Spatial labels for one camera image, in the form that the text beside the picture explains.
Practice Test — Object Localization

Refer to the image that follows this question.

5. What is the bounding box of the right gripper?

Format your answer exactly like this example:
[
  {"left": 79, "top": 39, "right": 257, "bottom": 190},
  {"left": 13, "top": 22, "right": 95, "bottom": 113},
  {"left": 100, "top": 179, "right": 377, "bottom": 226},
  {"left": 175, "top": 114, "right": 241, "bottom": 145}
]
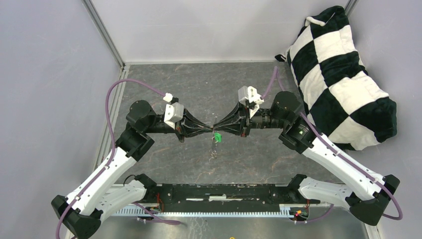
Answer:
[{"left": 213, "top": 101, "right": 288, "bottom": 137}]

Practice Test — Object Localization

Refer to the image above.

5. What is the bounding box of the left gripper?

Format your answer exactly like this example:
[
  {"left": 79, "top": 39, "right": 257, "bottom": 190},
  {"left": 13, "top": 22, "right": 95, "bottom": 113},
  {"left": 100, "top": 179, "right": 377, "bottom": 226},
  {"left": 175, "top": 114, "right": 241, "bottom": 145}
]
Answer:
[{"left": 144, "top": 109, "right": 213, "bottom": 143}]

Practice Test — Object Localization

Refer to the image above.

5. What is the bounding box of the green tagged key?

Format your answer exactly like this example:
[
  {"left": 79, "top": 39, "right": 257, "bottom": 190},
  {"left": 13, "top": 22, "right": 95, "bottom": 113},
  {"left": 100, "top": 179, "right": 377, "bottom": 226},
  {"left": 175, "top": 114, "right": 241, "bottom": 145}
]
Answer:
[{"left": 213, "top": 132, "right": 222, "bottom": 143}]

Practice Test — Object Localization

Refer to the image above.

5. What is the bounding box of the grey metal key holder plate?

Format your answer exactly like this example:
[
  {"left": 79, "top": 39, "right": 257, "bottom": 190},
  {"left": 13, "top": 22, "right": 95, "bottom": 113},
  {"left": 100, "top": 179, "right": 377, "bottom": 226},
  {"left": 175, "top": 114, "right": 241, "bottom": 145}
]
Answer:
[{"left": 210, "top": 129, "right": 217, "bottom": 158}]

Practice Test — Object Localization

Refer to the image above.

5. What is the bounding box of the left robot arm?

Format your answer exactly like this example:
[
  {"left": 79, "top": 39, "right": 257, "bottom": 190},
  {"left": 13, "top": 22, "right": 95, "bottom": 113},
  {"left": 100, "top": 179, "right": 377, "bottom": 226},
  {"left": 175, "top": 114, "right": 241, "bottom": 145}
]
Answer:
[{"left": 51, "top": 100, "right": 212, "bottom": 239}]

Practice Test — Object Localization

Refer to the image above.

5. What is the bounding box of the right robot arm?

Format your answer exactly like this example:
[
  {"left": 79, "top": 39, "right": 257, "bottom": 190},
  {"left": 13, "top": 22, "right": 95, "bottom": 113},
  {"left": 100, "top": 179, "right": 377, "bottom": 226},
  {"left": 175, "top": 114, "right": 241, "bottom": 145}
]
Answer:
[{"left": 213, "top": 91, "right": 400, "bottom": 226}]

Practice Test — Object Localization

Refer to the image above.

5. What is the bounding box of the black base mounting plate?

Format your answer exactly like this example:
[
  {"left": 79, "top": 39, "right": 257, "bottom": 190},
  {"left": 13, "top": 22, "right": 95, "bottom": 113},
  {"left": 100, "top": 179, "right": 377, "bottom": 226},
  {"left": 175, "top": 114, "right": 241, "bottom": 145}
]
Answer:
[{"left": 136, "top": 184, "right": 319, "bottom": 204}]

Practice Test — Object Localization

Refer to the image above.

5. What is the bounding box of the black white checkered pillow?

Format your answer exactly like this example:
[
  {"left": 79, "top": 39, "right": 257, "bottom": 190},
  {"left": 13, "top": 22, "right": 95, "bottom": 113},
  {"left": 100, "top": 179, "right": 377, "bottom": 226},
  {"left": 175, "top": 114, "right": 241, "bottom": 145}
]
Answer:
[{"left": 275, "top": 5, "right": 398, "bottom": 150}]

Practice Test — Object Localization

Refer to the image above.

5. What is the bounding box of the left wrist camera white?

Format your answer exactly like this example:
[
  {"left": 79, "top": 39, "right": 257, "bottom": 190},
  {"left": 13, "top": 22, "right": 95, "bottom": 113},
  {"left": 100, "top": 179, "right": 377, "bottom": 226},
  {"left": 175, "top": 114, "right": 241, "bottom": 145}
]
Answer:
[{"left": 163, "top": 93, "right": 184, "bottom": 129}]

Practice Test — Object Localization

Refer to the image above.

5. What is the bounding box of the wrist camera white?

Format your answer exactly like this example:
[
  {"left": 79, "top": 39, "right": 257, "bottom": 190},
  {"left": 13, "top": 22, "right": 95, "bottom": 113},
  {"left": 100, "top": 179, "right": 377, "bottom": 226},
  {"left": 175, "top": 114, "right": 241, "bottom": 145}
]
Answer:
[
  {"left": 238, "top": 86, "right": 264, "bottom": 119},
  {"left": 163, "top": 93, "right": 184, "bottom": 129}
]

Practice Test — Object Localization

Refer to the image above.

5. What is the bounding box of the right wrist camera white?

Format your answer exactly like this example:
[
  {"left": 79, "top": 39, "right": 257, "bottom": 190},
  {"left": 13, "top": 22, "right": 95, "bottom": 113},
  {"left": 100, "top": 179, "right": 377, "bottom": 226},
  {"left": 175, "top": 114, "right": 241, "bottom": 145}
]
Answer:
[{"left": 238, "top": 86, "right": 264, "bottom": 119}]

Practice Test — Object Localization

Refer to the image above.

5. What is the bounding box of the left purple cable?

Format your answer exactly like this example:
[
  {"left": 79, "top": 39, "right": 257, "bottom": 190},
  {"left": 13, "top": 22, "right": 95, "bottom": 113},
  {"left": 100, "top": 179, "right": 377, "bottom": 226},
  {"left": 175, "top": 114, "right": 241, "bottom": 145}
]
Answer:
[{"left": 55, "top": 79, "right": 183, "bottom": 239}]

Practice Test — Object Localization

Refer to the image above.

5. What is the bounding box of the white slotted cable duct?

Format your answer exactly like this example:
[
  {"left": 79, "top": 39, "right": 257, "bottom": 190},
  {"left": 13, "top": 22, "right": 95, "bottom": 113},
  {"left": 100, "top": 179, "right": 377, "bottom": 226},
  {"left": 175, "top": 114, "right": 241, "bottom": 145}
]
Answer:
[{"left": 113, "top": 205, "right": 294, "bottom": 219}]

